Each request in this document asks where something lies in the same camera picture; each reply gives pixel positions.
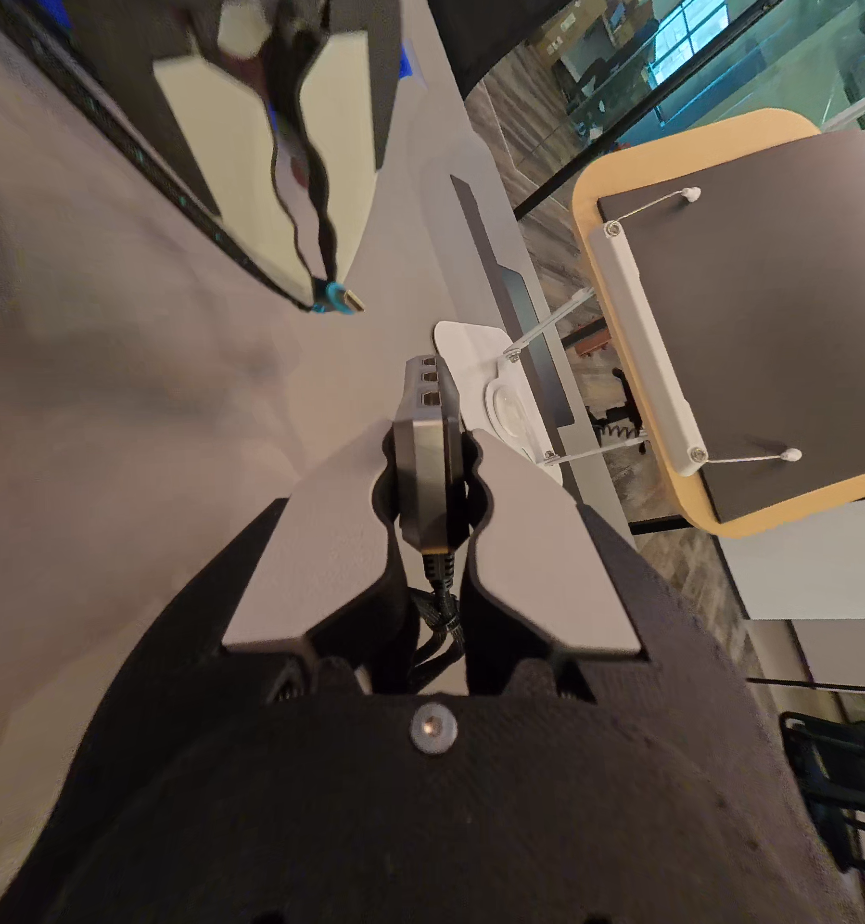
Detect white bracket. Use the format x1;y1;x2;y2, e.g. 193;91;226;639
590;220;709;479

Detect dark grey panel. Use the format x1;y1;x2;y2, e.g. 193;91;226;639
596;130;865;526

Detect black office chair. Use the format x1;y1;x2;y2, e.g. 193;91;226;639
590;367;651;452

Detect black metal frame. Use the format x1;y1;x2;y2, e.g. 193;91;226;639
777;711;865;880

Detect pale wooden board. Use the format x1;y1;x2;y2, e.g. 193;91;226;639
571;108;865;540

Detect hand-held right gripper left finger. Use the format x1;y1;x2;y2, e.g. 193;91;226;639
221;420;415;695

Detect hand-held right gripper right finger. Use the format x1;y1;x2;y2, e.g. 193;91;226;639
460;428;654;697

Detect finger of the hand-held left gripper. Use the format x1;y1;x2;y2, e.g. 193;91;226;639
297;27;377;281
151;52;337;309

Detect grey and black port hub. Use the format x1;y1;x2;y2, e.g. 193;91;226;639
391;354;471;557

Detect black metal pole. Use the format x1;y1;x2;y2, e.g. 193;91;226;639
513;0;769;219

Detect black braided cable green plugs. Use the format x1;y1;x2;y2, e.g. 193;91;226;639
0;0;367;319

